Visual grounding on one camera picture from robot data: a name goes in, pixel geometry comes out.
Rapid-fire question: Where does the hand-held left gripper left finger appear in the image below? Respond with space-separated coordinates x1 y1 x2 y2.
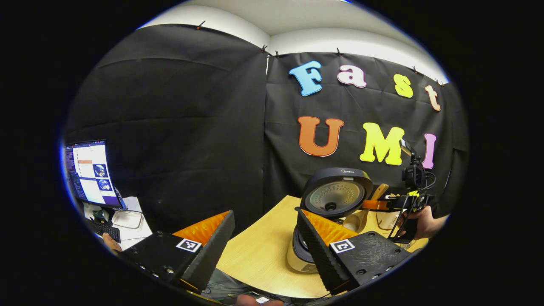
114 210 235 295

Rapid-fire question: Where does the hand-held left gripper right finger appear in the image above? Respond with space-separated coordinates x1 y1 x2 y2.
296 208 413 296

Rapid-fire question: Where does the wooden spoon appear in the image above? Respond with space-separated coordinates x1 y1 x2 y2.
342 183 390 233

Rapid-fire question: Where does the dark grey rice cooker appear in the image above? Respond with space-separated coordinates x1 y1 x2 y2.
287 167 374 274

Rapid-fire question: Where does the white sectioned plate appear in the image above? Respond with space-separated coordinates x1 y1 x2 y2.
376 210 404 231

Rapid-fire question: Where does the white side desk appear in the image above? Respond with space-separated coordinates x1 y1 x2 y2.
83 195 153 251

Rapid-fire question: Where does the white tray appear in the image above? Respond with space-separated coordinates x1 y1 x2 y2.
111 210 144 230

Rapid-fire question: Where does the black keyboard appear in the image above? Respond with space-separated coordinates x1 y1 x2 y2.
87 219 122 244

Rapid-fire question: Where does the black backdrop cloth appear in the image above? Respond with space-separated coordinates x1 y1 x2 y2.
64 23 470 238

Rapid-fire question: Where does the computer monitor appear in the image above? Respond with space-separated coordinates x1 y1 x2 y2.
64 139 127 210

